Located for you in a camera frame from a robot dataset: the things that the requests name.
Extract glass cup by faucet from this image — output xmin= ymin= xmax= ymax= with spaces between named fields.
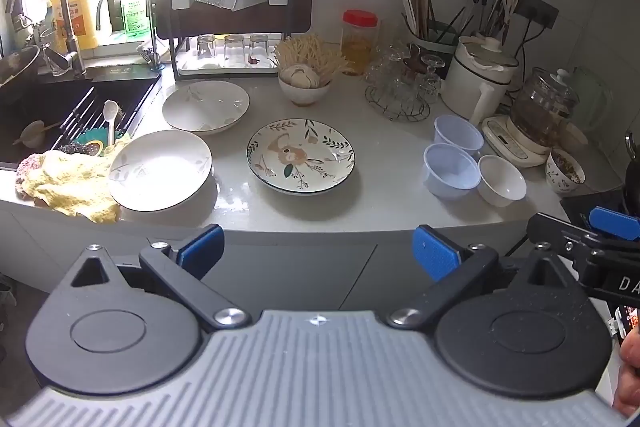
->
xmin=41 ymin=27 xmax=72 ymax=76

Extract white drain tray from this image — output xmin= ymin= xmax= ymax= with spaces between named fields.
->
xmin=177 ymin=52 xmax=281 ymax=76

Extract dark chopstick holder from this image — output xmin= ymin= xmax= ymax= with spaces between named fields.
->
xmin=405 ymin=21 xmax=460 ymax=60

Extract dark metal pan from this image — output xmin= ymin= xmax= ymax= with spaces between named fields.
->
xmin=0 ymin=46 xmax=41 ymax=88

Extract white electric pot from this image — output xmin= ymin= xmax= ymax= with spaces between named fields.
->
xmin=441 ymin=34 xmax=521 ymax=128

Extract floral patterned plate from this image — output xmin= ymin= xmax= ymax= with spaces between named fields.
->
xmin=246 ymin=119 xmax=357 ymax=196

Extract dark scouring pad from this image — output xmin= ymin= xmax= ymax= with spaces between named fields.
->
xmin=59 ymin=142 xmax=104 ymax=156

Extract black dish rack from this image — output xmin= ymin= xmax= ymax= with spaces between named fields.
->
xmin=165 ymin=0 xmax=301 ymax=80

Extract grey cabinet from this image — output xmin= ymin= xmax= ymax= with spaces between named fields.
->
xmin=0 ymin=197 xmax=556 ymax=313

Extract black kettle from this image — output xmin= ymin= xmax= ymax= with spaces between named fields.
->
xmin=623 ymin=134 xmax=640 ymax=204

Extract pale blue plastic bowl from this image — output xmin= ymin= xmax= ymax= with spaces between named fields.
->
xmin=433 ymin=115 xmax=485 ymax=156
xmin=423 ymin=143 xmax=482 ymax=199

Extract teal sponge cloth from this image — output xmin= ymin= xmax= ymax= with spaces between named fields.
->
xmin=75 ymin=127 xmax=132 ymax=154

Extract glass kettle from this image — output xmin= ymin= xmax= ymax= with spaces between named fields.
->
xmin=510 ymin=68 xmax=581 ymax=148

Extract clear drinking glass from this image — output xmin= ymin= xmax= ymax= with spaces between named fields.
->
xmin=248 ymin=34 xmax=271 ymax=65
xmin=196 ymin=34 xmax=217 ymax=62
xmin=223 ymin=34 xmax=246 ymax=65

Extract white kettle base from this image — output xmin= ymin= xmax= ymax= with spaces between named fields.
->
xmin=481 ymin=114 xmax=552 ymax=168

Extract wire cup holder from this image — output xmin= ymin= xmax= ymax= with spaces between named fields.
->
xmin=365 ymin=84 xmax=432 ymax=124

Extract cluster of glass cups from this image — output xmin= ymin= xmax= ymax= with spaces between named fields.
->
xmin=364 ymin=44 xmax=447 ymax=108

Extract black kitchen sink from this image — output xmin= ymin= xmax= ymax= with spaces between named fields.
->
xmin=0 ymin=72 xmax=162 ymax=172

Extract bundle of wooden chopsticks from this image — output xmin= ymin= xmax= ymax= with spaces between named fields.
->
xmin=400 ymin=0 xmax=437 ymax=40

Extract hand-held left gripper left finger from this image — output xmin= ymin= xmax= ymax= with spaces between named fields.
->
xmin=50 ymin=223 xmax=252 ymax=330

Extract yellow dish cloth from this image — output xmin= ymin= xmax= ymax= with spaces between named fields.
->
xmin=22 ymin=139 xmax=132 ymax=224

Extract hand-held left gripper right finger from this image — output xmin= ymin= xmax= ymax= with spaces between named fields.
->
xmin=386 ymin=225 xmax=591 ymax=328

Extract person's right hand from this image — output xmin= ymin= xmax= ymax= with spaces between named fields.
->
xmin=613 ymin=329 xmax=640 ymax=419

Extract garlic bulb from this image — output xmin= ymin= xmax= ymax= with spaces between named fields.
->
xmin=282 ymin=64 xmax=321 ymax=88

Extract white ceramic bowl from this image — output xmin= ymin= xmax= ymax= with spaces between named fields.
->
xmin=477 ymin=155 xmax=527 ymax=208

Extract white bowl with garlic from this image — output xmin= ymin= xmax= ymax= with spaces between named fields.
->
xmin=278 ymin=74 xmax=331 ymax=108

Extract black wall socket strip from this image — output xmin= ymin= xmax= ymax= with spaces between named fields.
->
xmin=514 ymin=0 xmax=560 ymax=30

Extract wooden ladle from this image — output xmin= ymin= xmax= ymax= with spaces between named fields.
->
xmin=12 ymin=119 xmax=65 ymax=148

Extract white plate with leaf print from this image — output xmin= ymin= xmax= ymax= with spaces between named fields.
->
xmin=161 ymin=80 xmax=250 ymax=136
xmin=107 ymin=130 xmax=213 ymax=212

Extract black roll-up sink rack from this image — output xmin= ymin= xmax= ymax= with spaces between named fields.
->
xmin=62 ymin=86 xmax=152 ymax=144

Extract white ceramic spoon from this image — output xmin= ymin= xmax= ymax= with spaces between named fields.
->
xmin=102 ymin=100 xmax=121 ymax=148

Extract patterned bowl with dark food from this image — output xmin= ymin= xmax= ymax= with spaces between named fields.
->
xmin=545 ymin=148 xmax=586 ymax=194

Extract hanging kitchen utensils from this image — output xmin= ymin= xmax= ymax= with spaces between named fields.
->
xmin=465 ymin=0 xmax=522 ymax=45

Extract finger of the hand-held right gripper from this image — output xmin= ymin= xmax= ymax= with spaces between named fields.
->
xmin=526 ymin=212 xmax=640 ymax=264
xmin=587 ymin=206 xmax=640 ymax=242

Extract red lid plastic jar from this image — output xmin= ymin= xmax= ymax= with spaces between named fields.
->
xmin=341 ymin=9 xmax=380 ymax=76

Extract bundle of dried noodles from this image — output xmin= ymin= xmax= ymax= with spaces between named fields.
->
xmin=272 ymin=34 xmax=351 ymax=85

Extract black cooktop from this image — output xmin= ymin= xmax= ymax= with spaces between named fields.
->
xmin=559 ymin=189 xmax=632 ymax=229

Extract green label bottle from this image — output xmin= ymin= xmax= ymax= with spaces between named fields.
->
xmin=120 ymin=0 xmax=151 ymax=40

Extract slim chrome faucet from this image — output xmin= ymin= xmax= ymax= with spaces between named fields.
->
xmin=96 ymin=0 xmax=165 ymax=72

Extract orange detergent bottle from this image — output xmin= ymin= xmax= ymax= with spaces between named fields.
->
xmin=50 ymin=0 xmax=101 ymax=50

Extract clear glass jug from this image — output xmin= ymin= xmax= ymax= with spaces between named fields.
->
xmin=570 ymin=66 xmax=615 ymax=134

